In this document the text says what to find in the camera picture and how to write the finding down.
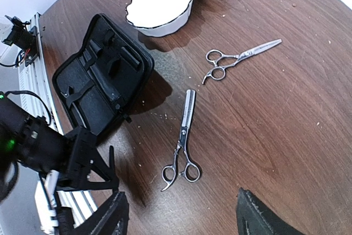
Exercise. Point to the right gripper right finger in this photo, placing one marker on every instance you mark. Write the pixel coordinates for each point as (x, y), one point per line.
(255, 217)

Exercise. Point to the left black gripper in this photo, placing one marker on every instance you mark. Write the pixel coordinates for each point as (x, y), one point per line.
(82, 158)

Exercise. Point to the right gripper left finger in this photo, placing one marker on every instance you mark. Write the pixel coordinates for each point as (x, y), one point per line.
(110, 218)

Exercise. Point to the black zippered tool case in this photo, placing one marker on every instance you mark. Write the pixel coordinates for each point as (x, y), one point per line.
(99, 84)

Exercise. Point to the silver thinning scissors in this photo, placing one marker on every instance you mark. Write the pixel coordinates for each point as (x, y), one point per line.
(170, 172)

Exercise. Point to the silver straight scissors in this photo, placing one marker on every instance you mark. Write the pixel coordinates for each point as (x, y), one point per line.
(214, 56)

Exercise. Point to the scalloped white bowl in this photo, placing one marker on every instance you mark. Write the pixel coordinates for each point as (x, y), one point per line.
(158, 18)

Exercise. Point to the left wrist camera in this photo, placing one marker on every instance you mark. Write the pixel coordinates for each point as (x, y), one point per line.
(61, 217)

